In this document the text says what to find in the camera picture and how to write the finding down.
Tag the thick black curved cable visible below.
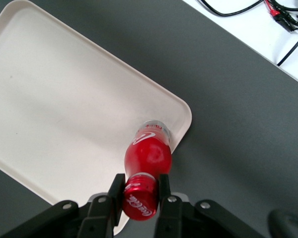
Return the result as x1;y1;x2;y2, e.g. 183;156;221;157
201;0;267;17

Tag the white rectangular plastic tray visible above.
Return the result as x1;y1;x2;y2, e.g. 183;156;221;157
0;0;193;236

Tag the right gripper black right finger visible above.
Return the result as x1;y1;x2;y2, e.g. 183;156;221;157
154;174;197;238

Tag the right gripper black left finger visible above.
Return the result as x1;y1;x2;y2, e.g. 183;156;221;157
78;173;127;238

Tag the thin black straight cable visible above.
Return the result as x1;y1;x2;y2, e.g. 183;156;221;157
276;31;298;67

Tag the red coke bottle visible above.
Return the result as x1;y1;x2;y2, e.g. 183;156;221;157
121;119;173;221

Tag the small wired electronics cluster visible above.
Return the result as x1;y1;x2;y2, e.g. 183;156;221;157
264;0;298;32

